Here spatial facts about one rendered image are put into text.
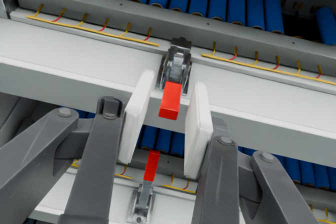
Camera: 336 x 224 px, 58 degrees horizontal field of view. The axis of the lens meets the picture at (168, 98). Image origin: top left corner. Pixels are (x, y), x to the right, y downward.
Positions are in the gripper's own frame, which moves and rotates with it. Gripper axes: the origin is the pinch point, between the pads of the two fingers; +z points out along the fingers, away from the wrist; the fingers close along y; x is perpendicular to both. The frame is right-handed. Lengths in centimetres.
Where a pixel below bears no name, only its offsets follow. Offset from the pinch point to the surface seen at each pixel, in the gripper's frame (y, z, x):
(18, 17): -14.8, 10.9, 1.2
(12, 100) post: -18.0, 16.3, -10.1
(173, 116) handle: 0.4, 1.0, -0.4
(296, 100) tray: 11.3, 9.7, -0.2
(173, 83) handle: 0.0, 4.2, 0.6
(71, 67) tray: -8.6, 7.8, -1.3
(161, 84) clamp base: -0.9, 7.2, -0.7
